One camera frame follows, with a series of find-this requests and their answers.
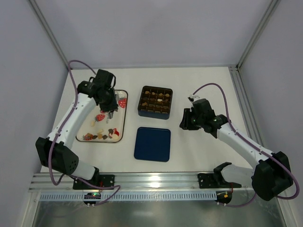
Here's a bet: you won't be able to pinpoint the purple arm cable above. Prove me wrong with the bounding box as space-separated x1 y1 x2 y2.
194 82 300 208
48 60 121 206

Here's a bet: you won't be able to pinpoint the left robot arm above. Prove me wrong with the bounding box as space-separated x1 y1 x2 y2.
36 69 118 190

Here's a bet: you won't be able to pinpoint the aluminium frame post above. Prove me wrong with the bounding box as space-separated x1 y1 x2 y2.
28 0 68 67
236 0 281 70

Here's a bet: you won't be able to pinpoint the white strawberry print tray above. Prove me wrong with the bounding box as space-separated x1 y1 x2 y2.
76 90 128 143

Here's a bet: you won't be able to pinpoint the slotted grey cable duct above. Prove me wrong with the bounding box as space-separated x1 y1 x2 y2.
39 191 216 201

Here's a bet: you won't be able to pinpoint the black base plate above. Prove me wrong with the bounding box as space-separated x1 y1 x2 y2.
72 174 115 190
197 173 242 189

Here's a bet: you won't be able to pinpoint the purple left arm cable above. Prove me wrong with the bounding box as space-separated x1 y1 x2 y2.
48 60 121 206

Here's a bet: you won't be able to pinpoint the aluminium mounting rail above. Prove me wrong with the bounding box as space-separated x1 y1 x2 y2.
29 172 236 192

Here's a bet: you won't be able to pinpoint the silver metal tongs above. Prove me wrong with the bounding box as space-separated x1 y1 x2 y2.
107 111 114 119

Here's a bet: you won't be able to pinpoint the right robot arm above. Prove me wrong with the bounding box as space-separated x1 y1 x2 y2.
179 96 294 201

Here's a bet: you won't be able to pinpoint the left aluminium frame post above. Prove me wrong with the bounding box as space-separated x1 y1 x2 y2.
28 0 68 67

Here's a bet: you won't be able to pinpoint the navy blue tin lid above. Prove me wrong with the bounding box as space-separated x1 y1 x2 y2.
134 127 171 162

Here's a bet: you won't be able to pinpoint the left controller board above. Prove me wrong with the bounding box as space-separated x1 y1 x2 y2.
83 192 101 208

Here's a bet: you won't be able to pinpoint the controller board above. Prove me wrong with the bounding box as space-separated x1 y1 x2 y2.
215 191 232 205
83 192 101 208

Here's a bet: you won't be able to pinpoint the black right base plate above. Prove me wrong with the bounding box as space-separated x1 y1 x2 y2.
197 173 242 189

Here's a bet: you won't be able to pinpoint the navy blue chocolate tin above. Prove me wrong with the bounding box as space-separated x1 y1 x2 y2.
137 86 173 120

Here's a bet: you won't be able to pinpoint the right controller board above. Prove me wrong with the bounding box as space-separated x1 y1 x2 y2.
215 191 232 205

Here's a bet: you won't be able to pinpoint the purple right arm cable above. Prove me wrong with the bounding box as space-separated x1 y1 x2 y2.
194 82 300 208

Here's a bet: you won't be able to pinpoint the right aluminium frame post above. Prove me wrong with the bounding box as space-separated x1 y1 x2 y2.
236 0 281 70

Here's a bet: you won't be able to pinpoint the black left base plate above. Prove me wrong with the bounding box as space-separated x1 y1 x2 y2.
72 174 115 190

